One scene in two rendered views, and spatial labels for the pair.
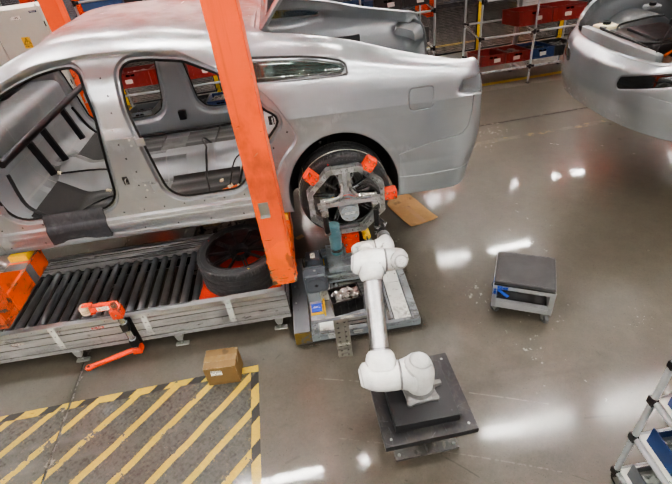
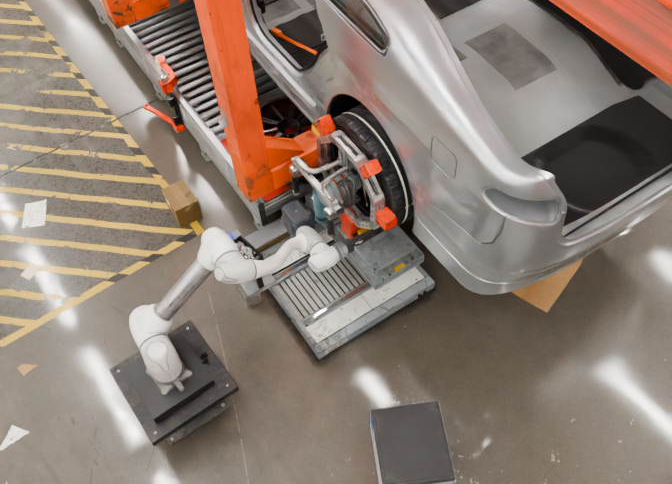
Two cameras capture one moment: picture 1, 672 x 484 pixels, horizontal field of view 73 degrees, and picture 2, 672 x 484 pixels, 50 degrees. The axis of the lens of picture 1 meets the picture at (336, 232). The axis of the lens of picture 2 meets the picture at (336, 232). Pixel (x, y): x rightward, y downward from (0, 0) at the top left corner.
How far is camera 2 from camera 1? 2.92 m
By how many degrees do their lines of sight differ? 45
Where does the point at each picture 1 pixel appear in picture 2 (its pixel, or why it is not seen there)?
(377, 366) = (140, 318)
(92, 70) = not seen: outside the picture
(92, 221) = not seen: outside the picture
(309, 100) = (346, 49)
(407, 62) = (446, 103)
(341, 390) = (201, 317)
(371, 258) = (210, 245)
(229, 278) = not seen: hidden behind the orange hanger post
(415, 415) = (139, 380)
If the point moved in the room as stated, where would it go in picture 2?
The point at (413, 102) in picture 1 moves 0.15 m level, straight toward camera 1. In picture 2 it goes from (435, 154) to (402, 163)
